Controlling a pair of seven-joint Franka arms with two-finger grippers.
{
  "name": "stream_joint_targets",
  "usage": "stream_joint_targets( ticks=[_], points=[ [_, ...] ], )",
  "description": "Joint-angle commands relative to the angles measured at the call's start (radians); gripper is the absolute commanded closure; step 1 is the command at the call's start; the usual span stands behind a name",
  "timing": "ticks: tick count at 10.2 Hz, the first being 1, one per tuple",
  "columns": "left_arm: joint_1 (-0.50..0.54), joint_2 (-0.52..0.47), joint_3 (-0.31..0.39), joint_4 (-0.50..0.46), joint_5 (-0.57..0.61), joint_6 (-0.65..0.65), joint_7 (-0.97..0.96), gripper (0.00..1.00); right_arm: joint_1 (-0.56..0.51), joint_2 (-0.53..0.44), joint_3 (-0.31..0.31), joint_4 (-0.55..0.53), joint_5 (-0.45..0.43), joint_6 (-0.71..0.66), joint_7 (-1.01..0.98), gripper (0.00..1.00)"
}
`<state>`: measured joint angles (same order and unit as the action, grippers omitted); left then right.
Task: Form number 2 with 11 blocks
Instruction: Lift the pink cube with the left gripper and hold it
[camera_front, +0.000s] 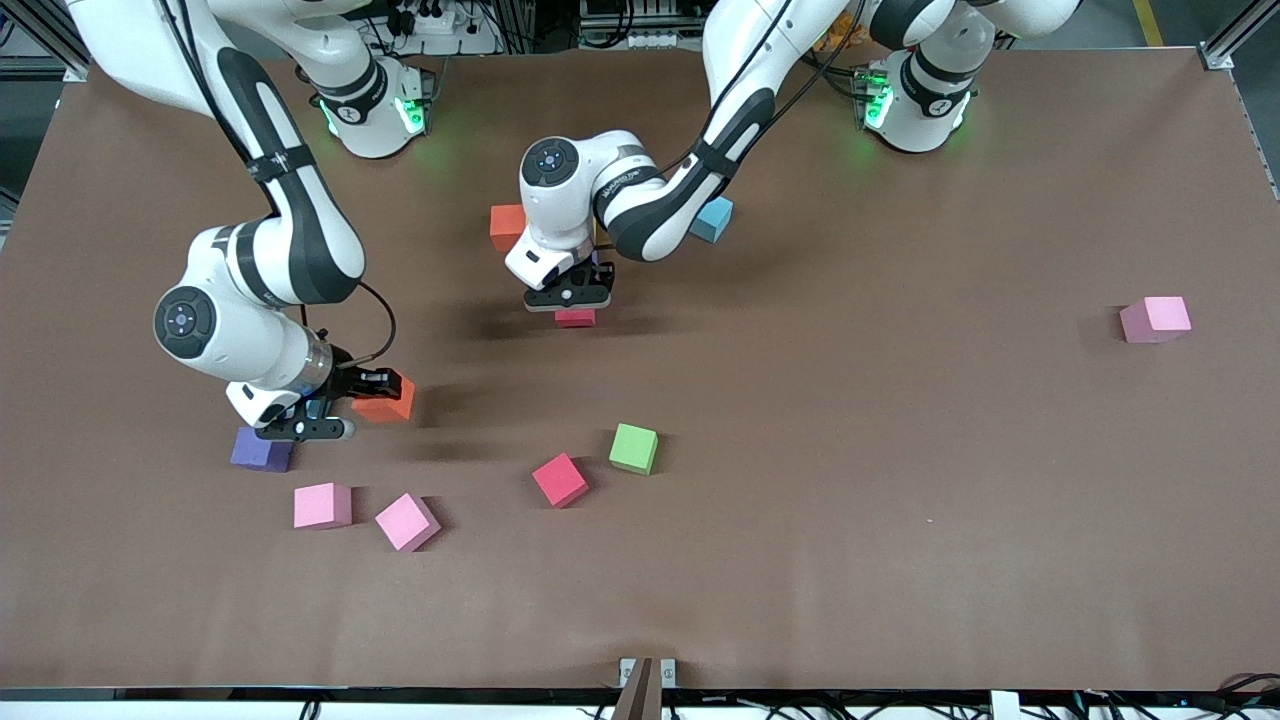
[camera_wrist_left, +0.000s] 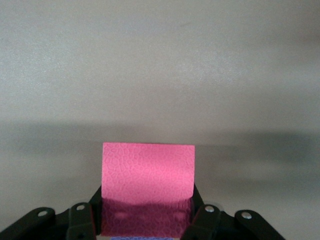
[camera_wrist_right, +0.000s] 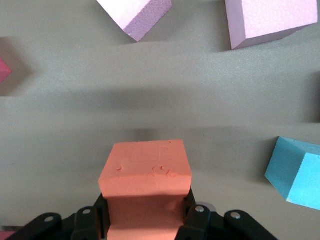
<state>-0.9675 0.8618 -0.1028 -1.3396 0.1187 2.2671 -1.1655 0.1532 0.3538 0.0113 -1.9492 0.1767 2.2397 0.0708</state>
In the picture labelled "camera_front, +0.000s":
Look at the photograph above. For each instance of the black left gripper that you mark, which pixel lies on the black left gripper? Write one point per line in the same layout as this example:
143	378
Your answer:
607	277

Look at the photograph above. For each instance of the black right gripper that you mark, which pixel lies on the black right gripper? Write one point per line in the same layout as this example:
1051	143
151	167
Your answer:
347	382

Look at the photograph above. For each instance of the orange foam cube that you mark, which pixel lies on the orange foam cube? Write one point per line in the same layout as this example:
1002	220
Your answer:
390	406
507	226

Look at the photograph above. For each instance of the red foam cube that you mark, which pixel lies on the red foam cube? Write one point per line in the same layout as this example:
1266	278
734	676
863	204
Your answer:
575	318
560	480

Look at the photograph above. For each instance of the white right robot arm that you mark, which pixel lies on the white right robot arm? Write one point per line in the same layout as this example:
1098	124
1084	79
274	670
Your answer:
270	260

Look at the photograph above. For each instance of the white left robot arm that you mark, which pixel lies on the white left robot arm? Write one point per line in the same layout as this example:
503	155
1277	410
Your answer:
560	190

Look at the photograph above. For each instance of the blue foam cube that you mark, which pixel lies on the blue foam cube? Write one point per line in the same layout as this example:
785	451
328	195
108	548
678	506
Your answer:
715	222

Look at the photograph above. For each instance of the pink foam cube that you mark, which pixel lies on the pink foam cube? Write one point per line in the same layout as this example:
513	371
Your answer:
1155	320
407	522
322	505

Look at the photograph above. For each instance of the purple foam cube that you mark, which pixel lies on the purple foam cube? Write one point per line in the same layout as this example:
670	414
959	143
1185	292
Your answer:
260	456

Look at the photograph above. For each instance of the green foam cube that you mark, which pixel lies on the green foam cube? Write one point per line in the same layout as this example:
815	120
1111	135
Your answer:
633	448

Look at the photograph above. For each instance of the white power strip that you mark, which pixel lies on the white power strip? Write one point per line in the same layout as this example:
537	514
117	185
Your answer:
435	22
655	40

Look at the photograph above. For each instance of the bag of orange fruits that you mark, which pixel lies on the bag of orange fruits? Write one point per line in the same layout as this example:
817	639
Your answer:
840	40

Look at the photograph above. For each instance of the brown paper table cover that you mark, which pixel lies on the brown paper table cover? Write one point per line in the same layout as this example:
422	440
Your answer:
900	550

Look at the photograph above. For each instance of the small white box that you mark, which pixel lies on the small white box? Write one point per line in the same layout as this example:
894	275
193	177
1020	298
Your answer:
1004	706

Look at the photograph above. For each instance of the small metal bracket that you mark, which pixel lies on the small metal bracket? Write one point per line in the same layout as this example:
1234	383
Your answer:
627	672

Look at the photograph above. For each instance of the aluminium frame profile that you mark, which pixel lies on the aluminium frame profile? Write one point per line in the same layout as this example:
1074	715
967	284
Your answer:
1218	57

